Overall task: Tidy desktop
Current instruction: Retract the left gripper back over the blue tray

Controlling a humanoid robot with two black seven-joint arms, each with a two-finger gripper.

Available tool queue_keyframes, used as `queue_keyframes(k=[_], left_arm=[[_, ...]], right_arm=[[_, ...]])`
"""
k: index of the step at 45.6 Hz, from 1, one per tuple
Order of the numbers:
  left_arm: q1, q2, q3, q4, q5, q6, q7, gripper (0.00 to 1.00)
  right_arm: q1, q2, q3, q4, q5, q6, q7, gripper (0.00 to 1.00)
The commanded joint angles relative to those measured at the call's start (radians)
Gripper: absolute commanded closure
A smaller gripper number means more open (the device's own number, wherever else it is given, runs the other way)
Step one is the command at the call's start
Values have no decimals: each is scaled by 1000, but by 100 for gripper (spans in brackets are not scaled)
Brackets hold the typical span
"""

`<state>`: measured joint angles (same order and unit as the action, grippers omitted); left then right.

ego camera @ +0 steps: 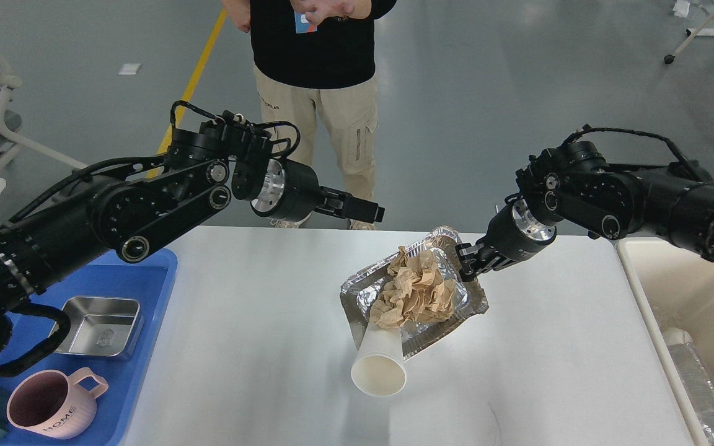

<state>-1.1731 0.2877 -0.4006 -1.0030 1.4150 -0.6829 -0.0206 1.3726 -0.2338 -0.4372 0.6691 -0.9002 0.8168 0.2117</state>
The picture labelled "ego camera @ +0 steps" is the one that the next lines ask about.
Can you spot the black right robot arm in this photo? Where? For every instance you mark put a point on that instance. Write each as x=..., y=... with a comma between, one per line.
x=573, y=182

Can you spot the white paper cup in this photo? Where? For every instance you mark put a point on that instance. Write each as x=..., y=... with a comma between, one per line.
x=378, y=369

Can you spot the beige plastic bin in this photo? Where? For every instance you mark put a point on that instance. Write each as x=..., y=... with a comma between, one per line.
x=674, y=288

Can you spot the pink ceramic mug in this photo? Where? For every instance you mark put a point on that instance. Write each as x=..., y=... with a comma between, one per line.
x=54, y=404

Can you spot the blue plastic tray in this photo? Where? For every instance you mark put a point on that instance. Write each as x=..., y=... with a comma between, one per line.
x=150, y=283

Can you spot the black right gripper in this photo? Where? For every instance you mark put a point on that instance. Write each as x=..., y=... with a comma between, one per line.
x=504, y=245

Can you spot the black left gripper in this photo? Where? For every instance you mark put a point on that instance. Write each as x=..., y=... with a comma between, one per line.
x=291, y=191

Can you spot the person in black shirt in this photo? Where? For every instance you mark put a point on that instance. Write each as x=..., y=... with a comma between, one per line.
x=307, y=74

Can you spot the person's right hand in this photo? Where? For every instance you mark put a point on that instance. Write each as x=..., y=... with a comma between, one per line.
x=239, y=13

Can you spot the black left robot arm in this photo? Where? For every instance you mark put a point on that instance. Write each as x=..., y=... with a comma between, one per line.
x=136, y=205

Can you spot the brown paper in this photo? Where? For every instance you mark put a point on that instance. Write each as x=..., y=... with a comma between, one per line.
x=417, y=292

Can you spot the square stainless steel tray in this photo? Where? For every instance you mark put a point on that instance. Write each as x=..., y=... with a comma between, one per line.
x=102, y=327

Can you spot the person's left hand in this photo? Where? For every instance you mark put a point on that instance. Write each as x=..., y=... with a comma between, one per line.
x=317, y=12

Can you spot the foil tray inside bin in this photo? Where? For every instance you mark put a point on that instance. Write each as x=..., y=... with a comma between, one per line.
x=695, y=377

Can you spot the aluminium foil tray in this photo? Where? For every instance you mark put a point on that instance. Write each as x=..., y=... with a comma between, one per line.
x=361, y=289

